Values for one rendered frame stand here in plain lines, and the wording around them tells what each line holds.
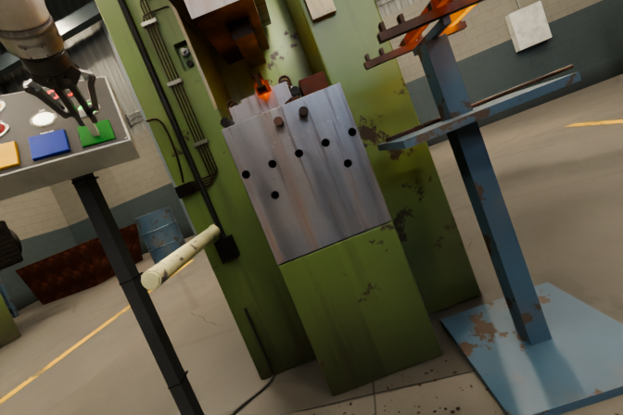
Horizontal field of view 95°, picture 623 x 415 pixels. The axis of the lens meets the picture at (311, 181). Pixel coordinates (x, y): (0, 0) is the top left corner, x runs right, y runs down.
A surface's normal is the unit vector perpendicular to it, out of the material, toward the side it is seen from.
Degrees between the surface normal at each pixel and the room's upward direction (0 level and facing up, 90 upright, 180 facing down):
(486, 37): 90
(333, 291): 90
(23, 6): 143
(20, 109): 60
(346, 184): 90
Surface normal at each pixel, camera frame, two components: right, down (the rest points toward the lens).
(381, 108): 0.01, 0.07
